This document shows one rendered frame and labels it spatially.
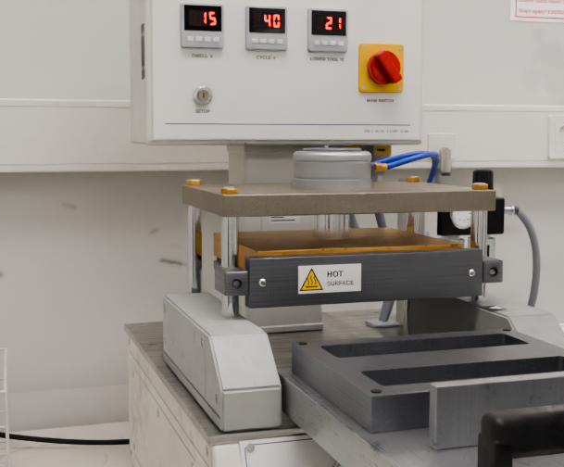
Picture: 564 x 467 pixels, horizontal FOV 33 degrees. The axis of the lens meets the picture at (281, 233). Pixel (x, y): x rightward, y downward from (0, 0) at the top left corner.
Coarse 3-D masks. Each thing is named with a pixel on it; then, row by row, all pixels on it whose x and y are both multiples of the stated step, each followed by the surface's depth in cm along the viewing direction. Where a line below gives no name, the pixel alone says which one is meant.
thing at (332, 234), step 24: (336, 216) 94; (216, 240) 100; (240, 240) 93; (264, 240) 93; (288, 240) 93; (312, 240) 93; (336, 240) 93; (360, 240) 93; (384, 240) 94; (408, 240) 94; (432, 240) 94; (216, 264) 100; (240, 264) 91
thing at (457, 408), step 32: (288, 384) 75; (448, 384) 58; (480, 384) 59; (512, 384) 59; (544, 384) 60; (288, 416) 75; (320, 416) 68; (448, 416) 58; (480, 416) 59; (352, 448) 62; (384, 448) 58; (416, 448) 58; (448, 448) 58
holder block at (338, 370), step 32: (320, 352) 73; (352, 352) 76; (384, 352) 77; (416, 352) 73; (448, 352) 73; (480, 352) 73; (512, 352) 73; (544, 352) 73; (320, 384) 70; (352, 384) 64; (384, 384) 68; (416, 384) 64; (352, 416) 64; (384, 416) 62; (416, 416) 62
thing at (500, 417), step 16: (496, 416) 52; (512, 416) 52; (528, 416) 52; (544, 416) 52; (560, 416) 52; (496, 432) 51; (512, 432) 52; (528, 432) 52; (544, 432) 52; (560, 432) 52; (480, 448) 53; (496, 448) 51; (512, 448) 52; (528, 448) 52; (544, 448) 52; (560, 448) 53; (480, 464) 53; (496, 464) 51
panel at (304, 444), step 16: (240, 448) 74; (256, 448) 74; (272, 448) 74; (288, 448) 75; (304, 448) 75; (320, 448) 76; (256, 464) 74; (272, 464) 74; (288, 464) 74; (304, 464) 75; (320, 464) 75
